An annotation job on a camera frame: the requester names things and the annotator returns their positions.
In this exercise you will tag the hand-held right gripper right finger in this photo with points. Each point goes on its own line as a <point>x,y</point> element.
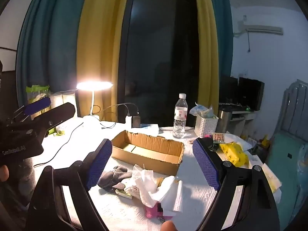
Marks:
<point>207,166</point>

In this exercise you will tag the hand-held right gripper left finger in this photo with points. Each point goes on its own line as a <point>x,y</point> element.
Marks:
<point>98,166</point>

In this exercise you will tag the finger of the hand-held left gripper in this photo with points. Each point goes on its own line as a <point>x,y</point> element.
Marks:
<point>62,112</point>
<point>38,105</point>

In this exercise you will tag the pale yellow sponge block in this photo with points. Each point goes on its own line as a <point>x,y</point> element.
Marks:
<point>124,194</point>

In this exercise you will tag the white towel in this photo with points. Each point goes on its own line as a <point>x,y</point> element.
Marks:
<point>173,197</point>

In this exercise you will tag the brown cardboard box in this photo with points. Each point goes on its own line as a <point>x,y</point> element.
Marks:
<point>144,160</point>

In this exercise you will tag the pink plush item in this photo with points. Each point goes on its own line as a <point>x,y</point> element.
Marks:
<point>152,211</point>

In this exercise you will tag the person's left hand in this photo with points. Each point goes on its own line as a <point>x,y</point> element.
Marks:
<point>3,173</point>

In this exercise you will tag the person's right hand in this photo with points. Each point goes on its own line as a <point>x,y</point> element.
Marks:
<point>168,226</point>

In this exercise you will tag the green packet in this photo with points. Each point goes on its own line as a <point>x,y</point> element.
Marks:
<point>36,92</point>

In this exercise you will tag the white paper cup pack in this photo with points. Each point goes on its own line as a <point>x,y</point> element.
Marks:
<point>59,98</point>

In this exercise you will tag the black round pouch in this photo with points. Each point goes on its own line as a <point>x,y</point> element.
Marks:
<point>213,146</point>

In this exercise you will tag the yellow plastic bag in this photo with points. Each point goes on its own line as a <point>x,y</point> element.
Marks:
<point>232,154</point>

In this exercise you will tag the pill blister pack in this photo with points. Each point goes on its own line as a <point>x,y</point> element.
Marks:
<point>218,138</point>

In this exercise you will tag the white plastic basket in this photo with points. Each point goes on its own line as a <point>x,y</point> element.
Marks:
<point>205,126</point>

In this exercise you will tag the white desk lamp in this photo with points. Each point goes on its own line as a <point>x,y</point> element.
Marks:
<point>93,86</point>

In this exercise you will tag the steel cup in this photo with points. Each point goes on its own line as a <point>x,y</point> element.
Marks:
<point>225,121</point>

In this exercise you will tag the clear water bottle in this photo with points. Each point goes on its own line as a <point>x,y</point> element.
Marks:
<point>180,122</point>

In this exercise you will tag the white charger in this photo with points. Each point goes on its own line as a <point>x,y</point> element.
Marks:
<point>128,121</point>

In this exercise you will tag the crumpled plastic packets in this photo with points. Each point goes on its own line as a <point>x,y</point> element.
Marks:
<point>201,110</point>

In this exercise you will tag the black power adapter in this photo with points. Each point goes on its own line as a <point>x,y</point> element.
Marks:
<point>136,122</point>

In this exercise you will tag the white side desk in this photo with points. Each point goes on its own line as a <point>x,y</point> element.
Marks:
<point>243,118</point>

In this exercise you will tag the white paper sheets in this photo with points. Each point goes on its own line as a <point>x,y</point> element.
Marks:
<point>267,173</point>

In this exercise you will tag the teal curtain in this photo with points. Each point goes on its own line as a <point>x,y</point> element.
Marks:
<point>225,41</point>
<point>48,41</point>

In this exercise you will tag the pale green bed sheet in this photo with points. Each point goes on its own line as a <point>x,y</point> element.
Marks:
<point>284,154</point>

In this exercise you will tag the black monitor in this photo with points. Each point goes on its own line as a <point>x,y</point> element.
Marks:
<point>251,93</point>
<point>228,89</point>

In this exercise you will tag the yellow curtain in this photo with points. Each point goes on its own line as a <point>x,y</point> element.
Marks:
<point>101,41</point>
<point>205,41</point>

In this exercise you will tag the grey slatted chair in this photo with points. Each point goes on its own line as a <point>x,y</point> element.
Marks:
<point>293,101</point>

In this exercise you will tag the dark glass window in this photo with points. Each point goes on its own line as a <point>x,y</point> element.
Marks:
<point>161,53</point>

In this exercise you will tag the white air conditioner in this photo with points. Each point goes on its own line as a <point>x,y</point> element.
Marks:
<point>264,30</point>

